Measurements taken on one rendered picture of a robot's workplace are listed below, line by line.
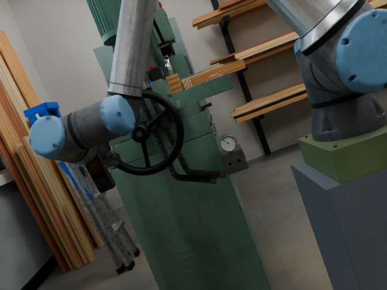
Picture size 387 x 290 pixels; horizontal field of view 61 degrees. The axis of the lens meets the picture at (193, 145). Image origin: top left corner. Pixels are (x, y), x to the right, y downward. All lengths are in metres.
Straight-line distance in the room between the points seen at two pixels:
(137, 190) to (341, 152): 0.81
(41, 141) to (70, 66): 3.21
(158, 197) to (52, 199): 1.43
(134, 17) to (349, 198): 0.66
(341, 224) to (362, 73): 0.35
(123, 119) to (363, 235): 0.61
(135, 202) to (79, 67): 2.75
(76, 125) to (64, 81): 3.24
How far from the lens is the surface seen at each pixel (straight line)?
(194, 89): 1.25
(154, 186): 1.32
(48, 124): 0.77
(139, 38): 0.86
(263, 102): 3.26
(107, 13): 1.42
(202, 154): 1.27
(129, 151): 1.31
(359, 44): 0.69
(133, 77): 0.85
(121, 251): 2.21
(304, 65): 0.90
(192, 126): 1.26
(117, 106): 0.72
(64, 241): 2.67
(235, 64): 1.41
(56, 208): 2.66
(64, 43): 4.01
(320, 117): 0.91
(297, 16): 0.73
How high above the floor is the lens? 0.85
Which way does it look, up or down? 7 degrees down
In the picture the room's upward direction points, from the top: 21 degrees counter-clockwise
